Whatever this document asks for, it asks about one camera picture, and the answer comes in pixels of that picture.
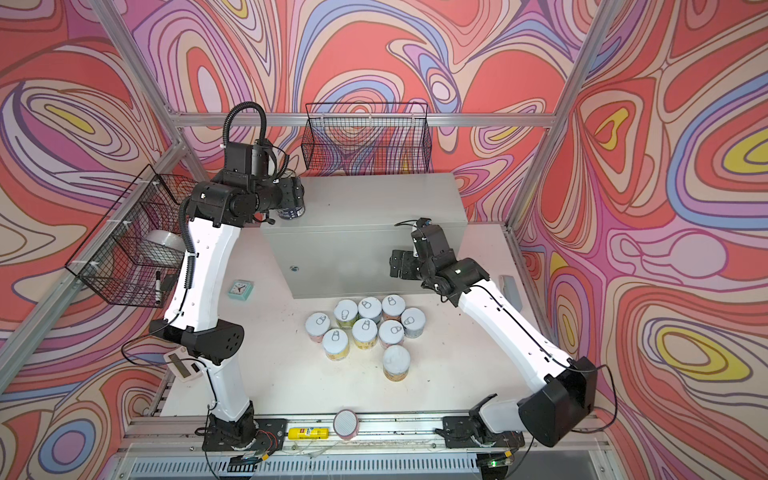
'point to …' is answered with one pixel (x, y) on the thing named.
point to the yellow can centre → (365, 333)
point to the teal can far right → (413, 321)
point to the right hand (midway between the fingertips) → (408, 267)
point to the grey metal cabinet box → (342, 246)
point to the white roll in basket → (164, 248)
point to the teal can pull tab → (371, 308)
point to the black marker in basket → (158, 288)
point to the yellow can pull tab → (336, 344)
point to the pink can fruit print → (391, 332)
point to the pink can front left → (316, 325)
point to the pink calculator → (186, 369)
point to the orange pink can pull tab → (393, 307)
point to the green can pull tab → (345, 313)
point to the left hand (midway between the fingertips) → (292, 186)
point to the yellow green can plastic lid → (396, 363)
